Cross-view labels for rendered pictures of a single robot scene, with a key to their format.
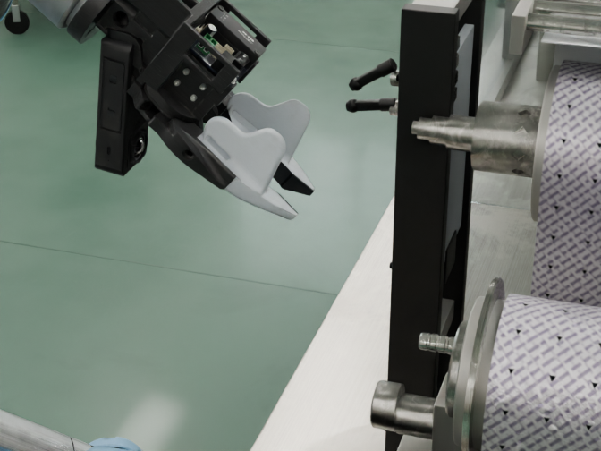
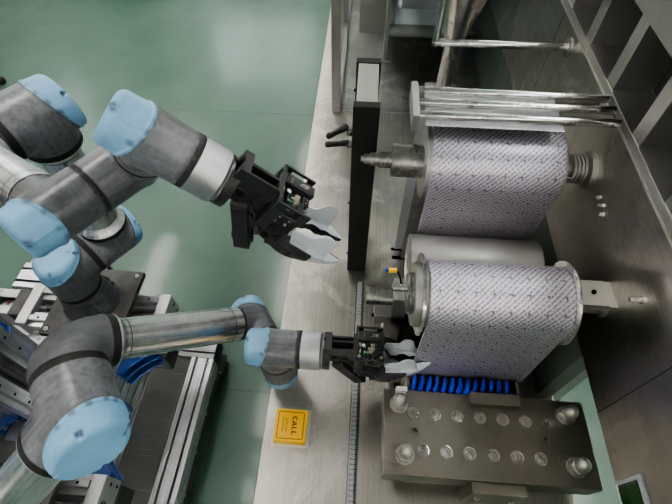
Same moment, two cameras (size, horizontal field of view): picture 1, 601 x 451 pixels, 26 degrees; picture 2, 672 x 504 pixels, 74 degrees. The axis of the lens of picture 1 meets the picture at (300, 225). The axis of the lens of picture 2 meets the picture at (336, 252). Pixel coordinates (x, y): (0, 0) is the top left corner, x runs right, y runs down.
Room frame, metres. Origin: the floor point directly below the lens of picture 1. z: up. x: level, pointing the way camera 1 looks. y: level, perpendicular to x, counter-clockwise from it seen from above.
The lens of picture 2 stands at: (0.47, 0.10, 1.95)
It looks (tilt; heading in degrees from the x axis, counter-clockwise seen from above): 55 degrees down; 347
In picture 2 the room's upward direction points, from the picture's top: straight up
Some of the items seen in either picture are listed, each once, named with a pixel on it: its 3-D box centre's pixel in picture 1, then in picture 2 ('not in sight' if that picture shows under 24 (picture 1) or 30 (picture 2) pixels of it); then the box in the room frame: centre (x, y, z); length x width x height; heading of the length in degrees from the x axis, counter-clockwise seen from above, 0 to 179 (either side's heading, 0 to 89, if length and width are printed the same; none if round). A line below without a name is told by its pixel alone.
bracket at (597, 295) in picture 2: not in sight; (595, 294); (0.74, -0.42, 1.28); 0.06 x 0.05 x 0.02; 73
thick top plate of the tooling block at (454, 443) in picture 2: not in sight; (482, 440); (0.61, -0.24, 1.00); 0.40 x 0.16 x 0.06; 73
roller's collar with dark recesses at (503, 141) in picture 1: (510, 139); (406, 160); (1.07, -0.19, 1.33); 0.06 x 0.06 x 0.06; 73
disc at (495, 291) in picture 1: (484, 372); (419, 293); (0.83, -0.14, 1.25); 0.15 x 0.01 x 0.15; 163
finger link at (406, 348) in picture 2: not in sight; (407, 347); (0.79, -0.12, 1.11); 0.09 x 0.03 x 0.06; 74
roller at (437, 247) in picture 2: not in sight; (469, 265); (0.90, -0.29, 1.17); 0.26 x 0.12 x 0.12; 73
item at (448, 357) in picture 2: not in sight; (475, 361); (0.73, -0.24, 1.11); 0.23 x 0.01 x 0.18; 73
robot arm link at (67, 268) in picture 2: not in sight; (67, 267); (1.25, 0.62, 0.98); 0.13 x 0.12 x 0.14; 128
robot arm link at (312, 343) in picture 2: not in sight; (313, 348); (0.83, 0.06, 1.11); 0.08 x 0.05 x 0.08; 163
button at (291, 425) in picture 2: not in sight; (291, 426); (0.75, 0.13, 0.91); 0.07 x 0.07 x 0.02; 73
